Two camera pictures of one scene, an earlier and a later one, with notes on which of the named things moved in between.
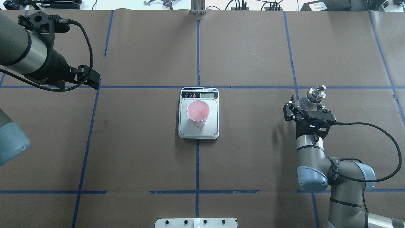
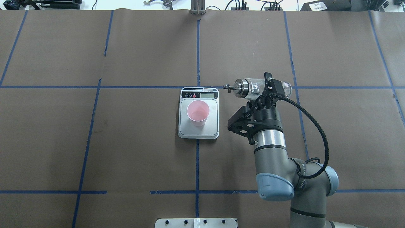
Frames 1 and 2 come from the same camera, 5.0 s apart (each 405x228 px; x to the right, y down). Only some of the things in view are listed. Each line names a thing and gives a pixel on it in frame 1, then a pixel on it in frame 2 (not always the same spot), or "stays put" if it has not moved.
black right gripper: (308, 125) → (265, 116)
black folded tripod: (46, 4) stays put
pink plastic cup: (197, 112) stays put
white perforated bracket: (196, 223) stays put
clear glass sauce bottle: (315, 95) → (254, 88)
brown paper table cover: (110, 157) stays put
